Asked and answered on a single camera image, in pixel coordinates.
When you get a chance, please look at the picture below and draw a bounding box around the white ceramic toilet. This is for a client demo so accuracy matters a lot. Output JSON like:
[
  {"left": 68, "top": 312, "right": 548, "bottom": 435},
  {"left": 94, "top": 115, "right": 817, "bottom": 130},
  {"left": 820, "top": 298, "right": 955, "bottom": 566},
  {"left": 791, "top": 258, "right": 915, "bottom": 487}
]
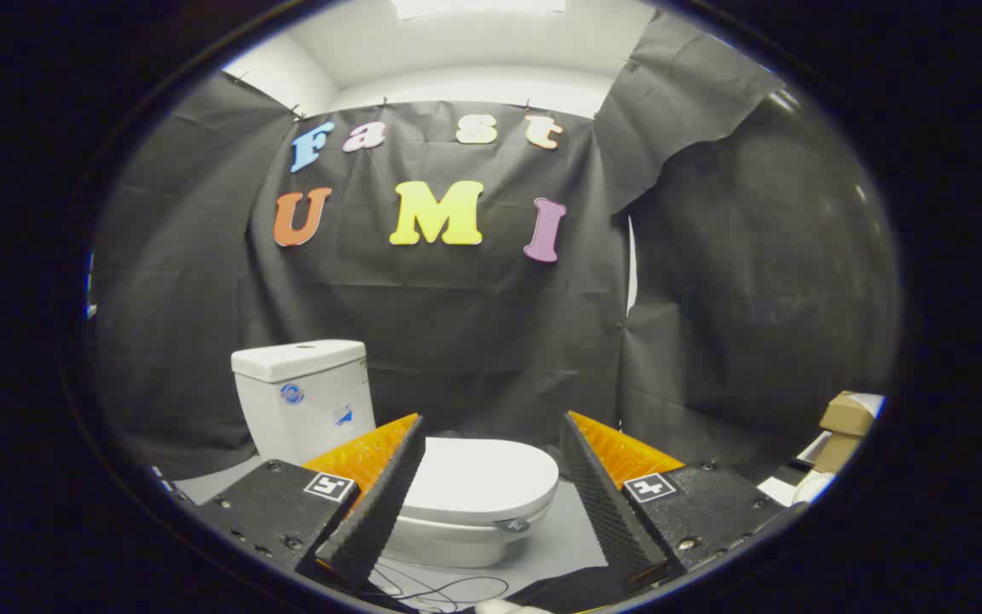
[{"left": 231, "top": 339, "right": 560, "bottom": 570}]

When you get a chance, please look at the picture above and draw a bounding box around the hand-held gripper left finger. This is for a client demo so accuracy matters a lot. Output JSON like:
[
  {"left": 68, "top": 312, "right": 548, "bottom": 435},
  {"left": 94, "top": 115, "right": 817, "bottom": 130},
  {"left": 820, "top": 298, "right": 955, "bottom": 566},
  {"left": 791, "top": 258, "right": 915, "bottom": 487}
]
[{"left": 199, "top": 414, "right": 426, "bottom": 598}]

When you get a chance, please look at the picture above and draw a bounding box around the brown cardboard box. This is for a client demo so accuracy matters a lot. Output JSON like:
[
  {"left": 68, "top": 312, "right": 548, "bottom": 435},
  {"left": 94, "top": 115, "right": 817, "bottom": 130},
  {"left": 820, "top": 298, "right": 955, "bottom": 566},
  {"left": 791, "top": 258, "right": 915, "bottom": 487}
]
[
  {"left": 812, "top": 432, "right": 864, "bottom": 475},
  {"left": 819, "top": 391, "right": 881, "bottom": 437}
]

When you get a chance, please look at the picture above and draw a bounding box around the black backdrop cloth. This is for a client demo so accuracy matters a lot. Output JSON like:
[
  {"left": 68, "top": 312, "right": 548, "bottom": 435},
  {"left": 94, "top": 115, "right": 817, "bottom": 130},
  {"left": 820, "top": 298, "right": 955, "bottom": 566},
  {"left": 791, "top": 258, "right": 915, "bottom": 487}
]
[{"left": 90, "top": 9, "right": 899, "bottom": 489}]

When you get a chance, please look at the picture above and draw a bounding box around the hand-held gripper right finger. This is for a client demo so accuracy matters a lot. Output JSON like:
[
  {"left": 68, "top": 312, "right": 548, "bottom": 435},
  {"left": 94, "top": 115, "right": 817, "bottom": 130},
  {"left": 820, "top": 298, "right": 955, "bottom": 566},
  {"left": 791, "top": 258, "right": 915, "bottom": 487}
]
[{"left": 559, "top": 411, "right": 807, "bottom": 594}]

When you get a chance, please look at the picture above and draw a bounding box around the white toilet lid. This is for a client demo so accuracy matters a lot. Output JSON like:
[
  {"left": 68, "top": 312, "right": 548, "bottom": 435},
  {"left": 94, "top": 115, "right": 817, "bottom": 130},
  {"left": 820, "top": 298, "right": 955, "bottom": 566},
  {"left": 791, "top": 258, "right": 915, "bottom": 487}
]
[{"left": 401, "top": 437, "right": 560, "bottom": 527}]

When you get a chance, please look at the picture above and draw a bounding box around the thin black cable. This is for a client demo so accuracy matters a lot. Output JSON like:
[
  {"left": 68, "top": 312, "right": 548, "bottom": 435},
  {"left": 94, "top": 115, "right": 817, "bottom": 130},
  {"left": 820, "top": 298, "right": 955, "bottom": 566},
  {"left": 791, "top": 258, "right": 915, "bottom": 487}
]
[{"left": 367, "top": 559, "right": 511, "bottom": 611}]

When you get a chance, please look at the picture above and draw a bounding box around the ceiling light panel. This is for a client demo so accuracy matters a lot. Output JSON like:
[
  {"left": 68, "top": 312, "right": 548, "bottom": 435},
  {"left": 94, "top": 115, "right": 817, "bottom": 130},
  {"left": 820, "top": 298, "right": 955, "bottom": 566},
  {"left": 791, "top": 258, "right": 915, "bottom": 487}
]
[{"left": 392, "top": 0, "right": 567, "bottom": 20}]

